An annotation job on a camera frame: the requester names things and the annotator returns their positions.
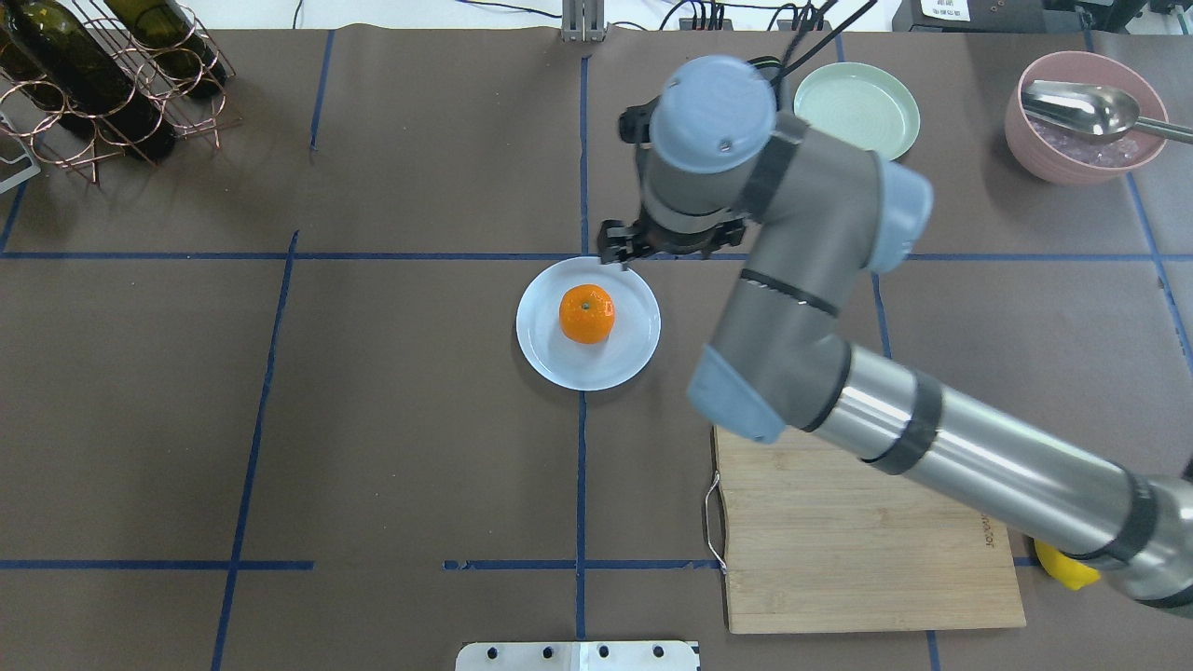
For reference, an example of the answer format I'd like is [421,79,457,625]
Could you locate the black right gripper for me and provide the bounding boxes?
[597,103,752,269]

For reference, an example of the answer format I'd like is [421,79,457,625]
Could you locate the orange fruit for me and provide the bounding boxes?
[557,283,616,345]

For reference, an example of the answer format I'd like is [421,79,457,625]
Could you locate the light blue plate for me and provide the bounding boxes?
[515,256,662,390]

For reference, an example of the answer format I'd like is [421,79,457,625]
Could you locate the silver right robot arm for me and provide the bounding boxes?
[597,55,1192,617]

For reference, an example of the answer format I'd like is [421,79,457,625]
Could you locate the mint green plate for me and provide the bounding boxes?
[792,62,922,160]

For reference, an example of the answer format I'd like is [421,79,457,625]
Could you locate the dark grey folded cloth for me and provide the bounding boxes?
[747,56,787,79]

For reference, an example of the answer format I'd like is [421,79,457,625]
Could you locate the wooden cutting board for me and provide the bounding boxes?
[711,426,1026,636]

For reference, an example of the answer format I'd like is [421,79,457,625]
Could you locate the black desktop computer box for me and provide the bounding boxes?
[891,1,1084,33]

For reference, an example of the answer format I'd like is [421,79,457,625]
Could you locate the pink bowl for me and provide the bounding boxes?
[1003,50,1189,185]

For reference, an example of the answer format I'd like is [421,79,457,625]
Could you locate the metal ice scoop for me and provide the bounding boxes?
[1020,79,1192,144]

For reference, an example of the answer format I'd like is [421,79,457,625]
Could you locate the clear plastic ice cubes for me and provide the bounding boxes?
[1032,123,1146,170]

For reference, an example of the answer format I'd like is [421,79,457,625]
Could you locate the lower dark wine bottle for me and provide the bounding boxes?
[106,1,227,101]

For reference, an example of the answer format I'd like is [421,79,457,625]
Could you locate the dark wine bottle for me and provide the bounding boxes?
[106,1,227,101]
[4,1,177,164]

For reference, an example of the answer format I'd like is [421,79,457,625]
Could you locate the upper yellow lemon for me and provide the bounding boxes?
[1031,538,1101,591]

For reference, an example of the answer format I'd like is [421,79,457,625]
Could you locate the upper dark wine bottle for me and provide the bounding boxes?
[4,1,177,164]

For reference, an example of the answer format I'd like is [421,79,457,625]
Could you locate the aluminium frame post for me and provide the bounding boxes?
[561,0,608,43]

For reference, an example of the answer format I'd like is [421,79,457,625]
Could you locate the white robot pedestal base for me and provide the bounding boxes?
[455,640,701,670]

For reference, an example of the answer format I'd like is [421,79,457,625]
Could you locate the copper wire bottle rack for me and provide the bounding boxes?
[4,1,243,183]

